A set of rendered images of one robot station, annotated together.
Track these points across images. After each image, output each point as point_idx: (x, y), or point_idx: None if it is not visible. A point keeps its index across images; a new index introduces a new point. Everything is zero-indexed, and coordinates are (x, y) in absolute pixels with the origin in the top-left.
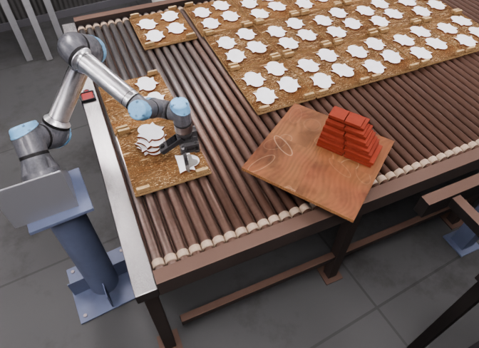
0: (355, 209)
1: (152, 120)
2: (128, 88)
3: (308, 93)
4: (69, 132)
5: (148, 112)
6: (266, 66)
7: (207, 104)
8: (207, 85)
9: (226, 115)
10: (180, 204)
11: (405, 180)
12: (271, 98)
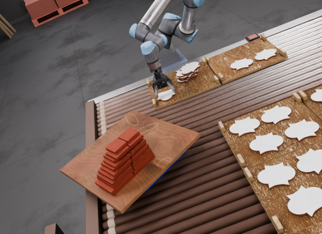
0: (66, 171)
1: (217, 70)
2: (144, 17)
3: (241, 157)
4: (189, 37)
5: (132, 33)
6: (304, 121)
7: (239, 94)
8: (271, 88)
9: (223, 108)
10: (136, 102)
11: (93, 233)
12: (238, 130)
